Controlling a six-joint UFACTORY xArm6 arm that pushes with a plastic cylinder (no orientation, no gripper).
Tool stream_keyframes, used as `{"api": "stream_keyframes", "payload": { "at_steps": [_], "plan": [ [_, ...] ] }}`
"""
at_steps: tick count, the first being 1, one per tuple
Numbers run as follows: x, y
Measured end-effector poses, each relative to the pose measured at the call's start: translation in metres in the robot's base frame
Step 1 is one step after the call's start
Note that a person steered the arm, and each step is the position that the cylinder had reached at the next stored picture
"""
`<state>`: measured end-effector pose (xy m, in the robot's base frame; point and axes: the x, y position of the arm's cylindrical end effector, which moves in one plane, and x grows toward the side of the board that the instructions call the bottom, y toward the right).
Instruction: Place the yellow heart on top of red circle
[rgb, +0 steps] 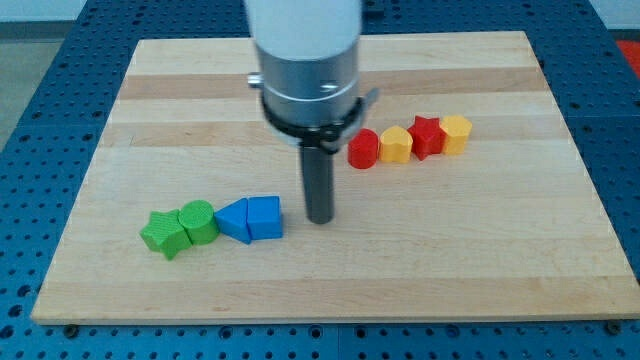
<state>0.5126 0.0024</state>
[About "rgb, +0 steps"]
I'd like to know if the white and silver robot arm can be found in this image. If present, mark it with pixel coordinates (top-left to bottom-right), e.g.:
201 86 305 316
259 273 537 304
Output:
244 0 379 154

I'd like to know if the yellow heart block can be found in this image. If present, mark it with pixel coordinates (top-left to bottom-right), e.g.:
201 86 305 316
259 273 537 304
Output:
378 125 413 163

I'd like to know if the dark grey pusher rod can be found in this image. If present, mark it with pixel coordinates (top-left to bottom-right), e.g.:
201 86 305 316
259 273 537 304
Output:
300 146 334 224

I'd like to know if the red cylinder block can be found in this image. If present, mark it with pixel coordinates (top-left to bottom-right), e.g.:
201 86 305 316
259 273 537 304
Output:
347 128 379 169

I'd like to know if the blue cube block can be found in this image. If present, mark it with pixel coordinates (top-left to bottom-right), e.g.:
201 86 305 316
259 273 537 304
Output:
247 196 283 240

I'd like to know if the blue triangle block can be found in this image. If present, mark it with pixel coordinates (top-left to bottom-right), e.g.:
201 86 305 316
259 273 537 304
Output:
214 198 252 245

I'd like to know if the red star block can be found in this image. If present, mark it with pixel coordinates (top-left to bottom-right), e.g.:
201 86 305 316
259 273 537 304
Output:
408 115 446 161

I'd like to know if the green cylinder block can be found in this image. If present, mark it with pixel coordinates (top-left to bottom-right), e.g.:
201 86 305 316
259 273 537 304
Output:
178 200 219 245

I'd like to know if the wooden board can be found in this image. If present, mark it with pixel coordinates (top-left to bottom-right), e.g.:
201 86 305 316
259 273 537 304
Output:
31 31 639 325

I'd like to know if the yellow pentagon block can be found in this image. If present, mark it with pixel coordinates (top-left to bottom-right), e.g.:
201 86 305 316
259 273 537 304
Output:
440 115 472 155

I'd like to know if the green star block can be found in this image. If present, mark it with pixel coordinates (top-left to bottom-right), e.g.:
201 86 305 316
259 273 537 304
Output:
139 209 192 261

